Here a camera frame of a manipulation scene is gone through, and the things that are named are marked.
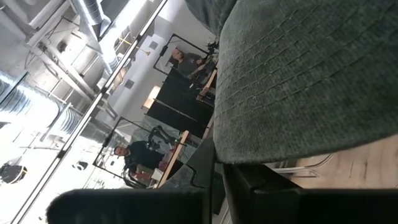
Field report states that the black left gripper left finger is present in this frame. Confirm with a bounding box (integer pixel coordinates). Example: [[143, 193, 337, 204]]
[[157, 138, 218, 190]]

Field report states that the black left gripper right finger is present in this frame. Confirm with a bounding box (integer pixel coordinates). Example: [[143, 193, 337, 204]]
[[222, 163, 301, 224]]

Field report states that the dark green denim cap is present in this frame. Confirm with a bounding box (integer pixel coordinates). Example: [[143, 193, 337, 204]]
[[185, 0, 398, 165]]

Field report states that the wooden background desk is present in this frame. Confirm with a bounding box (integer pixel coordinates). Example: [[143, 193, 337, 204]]
[[195, 68, 218, 100], [154, 129, 191, 190]]

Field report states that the clear plastic bin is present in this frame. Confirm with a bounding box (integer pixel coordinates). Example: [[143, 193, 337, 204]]
[[267, 152, 336, 180]]

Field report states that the person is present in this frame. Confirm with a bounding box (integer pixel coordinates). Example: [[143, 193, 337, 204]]
[[170, 47, 206, 78], [113, 140, 165, 187]]

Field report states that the black partition panel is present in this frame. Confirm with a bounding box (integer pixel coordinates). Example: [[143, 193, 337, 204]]
[[146, 67, 216, 139]]

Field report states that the yellow hanging pendant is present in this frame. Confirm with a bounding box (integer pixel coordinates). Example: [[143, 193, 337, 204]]
[[119, 36, 152, 57]]

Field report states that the black background rig frame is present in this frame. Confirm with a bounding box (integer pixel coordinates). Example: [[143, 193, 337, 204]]
[[153, 33, 210, 76], [93, 116, 150, 187]]

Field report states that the overhead frame light bar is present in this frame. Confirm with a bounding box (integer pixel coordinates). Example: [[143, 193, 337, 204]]
[[11, 0, 170, 224]]

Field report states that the silver corrugated ceiling duct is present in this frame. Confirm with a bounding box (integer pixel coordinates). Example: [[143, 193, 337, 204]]
[[0, 70, 83, 139]]

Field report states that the silver spiral ceiling duct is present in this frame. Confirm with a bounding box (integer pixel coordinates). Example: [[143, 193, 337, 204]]
[[70, 0, 121, 74]]

